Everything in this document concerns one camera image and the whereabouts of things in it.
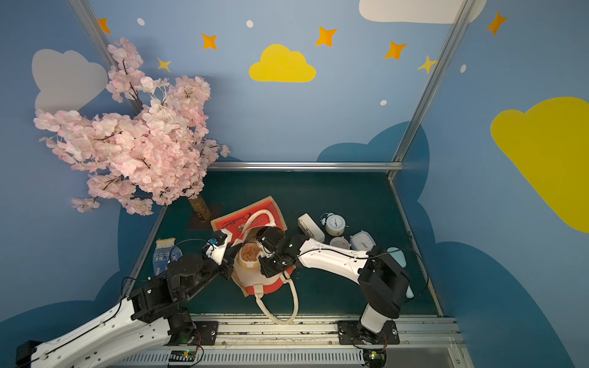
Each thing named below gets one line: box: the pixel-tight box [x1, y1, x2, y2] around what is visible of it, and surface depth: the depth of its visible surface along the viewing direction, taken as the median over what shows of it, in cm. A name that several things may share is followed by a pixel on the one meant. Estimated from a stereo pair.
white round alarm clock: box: [319, 212, 350, 237], surface depth 100 cm
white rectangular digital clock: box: [297, 213, 326, 243], surface depth 98 cm
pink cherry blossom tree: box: [33, 37, 231, 224], surface depth 62 cm
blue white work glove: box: [152, 237, 184, 276], surface depth 93 cm
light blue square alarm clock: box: [349, 230, 376, 252], surface depth 96 cm
